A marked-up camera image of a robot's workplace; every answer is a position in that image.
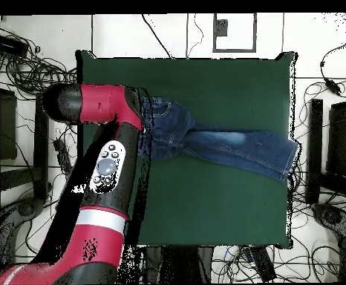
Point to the black stand frame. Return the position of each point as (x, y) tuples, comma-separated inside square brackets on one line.
[(315, 142), (41, 154)]

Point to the black power strip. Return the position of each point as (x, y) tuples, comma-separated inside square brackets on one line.
[(60, 151), (263, 264)]

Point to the black power adapter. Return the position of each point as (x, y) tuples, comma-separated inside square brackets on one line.
[(333, 86)]

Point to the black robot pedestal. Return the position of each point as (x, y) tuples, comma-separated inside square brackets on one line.
[(179, 264)]

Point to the blue denim jeans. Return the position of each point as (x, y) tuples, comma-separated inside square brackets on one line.
[(220, 145)]

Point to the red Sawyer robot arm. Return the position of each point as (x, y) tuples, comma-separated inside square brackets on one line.
[(101, 231)]

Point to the dark green table cloth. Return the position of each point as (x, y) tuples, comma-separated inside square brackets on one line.
[(205, 207)]

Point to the grey square frame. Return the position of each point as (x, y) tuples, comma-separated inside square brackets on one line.
[(234, 50)]

